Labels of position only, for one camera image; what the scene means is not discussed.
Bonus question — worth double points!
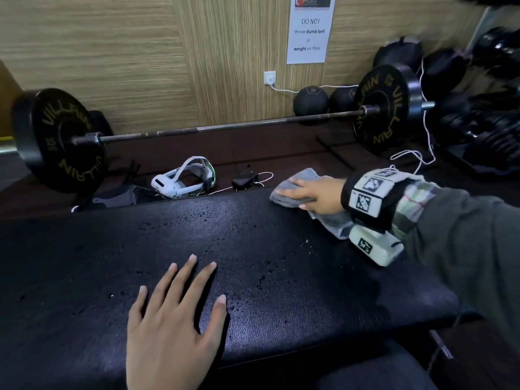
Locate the person's left hand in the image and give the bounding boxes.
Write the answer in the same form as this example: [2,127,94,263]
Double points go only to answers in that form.
[126,254,228,390]

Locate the person's right hand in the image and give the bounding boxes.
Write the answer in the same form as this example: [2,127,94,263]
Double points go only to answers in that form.
[275,177,347,216]

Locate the grey cleaning cloth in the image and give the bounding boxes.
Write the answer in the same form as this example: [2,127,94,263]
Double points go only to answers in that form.
[270,167,354,240]

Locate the black bench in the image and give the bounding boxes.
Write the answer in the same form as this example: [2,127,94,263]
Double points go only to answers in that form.
[0,176,482,390]

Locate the person's right forearm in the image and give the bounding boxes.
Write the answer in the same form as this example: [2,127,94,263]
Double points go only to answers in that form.
[392,180,520,354]

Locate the person's dark trousers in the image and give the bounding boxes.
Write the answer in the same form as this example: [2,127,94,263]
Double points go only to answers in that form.
[313,341,439,390]

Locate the right marker wristband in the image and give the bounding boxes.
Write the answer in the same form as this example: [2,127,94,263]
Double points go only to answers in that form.
[341,168,425,234]

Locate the black power adapter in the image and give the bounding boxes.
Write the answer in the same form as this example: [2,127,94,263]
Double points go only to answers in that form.
[231,170,259,191]

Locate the small black medicine ball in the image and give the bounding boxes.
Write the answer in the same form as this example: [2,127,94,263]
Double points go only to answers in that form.
[293,86,330,118]
[329,87,358,113]

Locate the black yellow print weight plate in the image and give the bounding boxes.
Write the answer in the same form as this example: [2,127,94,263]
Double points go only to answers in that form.
[352,63,425,153]
[10,88,108,194]

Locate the steel barbell bar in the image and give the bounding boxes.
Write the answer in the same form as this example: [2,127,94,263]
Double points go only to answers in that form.
[71,102,436,147]

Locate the black adjustable dumbbell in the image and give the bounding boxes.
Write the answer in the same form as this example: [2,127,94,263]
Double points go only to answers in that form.
[467,117,520,171]
[430,105,488,153]

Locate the white headset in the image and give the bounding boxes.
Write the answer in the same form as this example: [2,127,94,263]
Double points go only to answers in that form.
[151,156,217,199]

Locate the large white paper notice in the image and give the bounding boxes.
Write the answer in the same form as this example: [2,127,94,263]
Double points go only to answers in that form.
[286,0,337,64]

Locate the black ball grey patch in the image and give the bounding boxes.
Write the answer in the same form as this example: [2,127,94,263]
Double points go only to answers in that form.
[373,36,423,74]

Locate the black ball purple patch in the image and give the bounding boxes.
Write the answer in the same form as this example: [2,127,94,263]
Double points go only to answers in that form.
[420,48,468,102]

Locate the rack of black dumbbells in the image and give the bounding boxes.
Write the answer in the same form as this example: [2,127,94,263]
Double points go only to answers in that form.
[459,0,520,77]

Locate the orange wooden door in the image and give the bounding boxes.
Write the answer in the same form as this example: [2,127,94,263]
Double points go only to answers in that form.
[0,60,23,139]

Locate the tangle of white cables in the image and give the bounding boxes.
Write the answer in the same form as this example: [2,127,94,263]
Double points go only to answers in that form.
[209,171,274,196]

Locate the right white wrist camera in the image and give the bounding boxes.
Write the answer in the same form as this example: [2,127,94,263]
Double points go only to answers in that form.
[348,225,405,268]

